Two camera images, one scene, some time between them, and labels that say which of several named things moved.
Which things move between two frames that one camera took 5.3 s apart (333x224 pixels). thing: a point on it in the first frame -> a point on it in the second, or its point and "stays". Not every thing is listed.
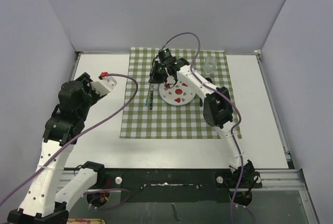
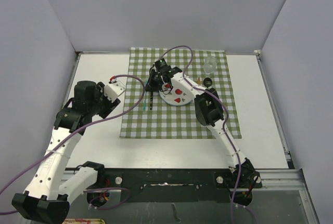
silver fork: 152,88 stays
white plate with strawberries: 181,93 stays
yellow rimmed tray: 85,221 stays
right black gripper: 155,78 -> 151,86
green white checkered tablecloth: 179,94 stays
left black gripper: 86,79 -> 100,91
